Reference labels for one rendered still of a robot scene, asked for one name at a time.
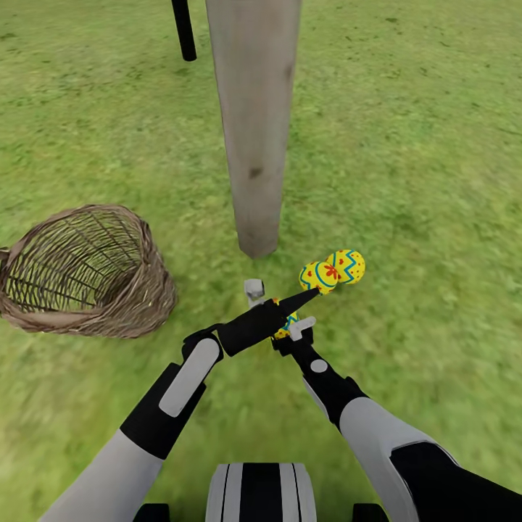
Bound easter egg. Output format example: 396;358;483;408
298;262;338;294
274;311;300;339
323;249;365;284

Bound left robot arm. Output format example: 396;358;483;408
37;278;320;522

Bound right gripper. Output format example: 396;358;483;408
270;328;314;359

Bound wicker basket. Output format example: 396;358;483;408
0;204;178;339

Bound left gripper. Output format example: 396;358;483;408
236;288;320;347

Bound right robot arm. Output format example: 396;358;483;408
270;315;522;522

